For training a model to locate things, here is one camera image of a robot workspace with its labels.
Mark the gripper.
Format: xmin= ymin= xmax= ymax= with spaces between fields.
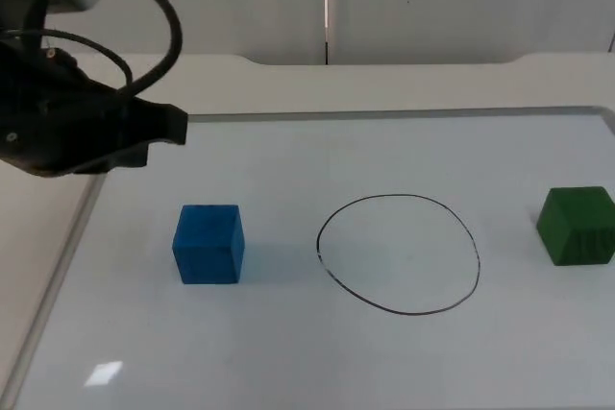
xmin=0 ymin=37 xmax=189 ymax=180

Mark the blue cube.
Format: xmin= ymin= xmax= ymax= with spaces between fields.
xmin=171 ymin=204 xmax=247 ymax=285

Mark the green cube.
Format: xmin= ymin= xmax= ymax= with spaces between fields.
xmin=535 ymin=185 xmax=615 ymax=268

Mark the grey-framed whiteboard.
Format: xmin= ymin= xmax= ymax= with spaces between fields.
xmin=0 ymin=105 xmax=615 ymax=410

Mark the thin black cable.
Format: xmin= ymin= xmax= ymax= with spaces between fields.
xmin=0 ymin=27 xmax=135 ymax=94

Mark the thick black cable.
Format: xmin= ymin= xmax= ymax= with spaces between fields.
xmin=75 ymin=0 xmax=185 ymax=97

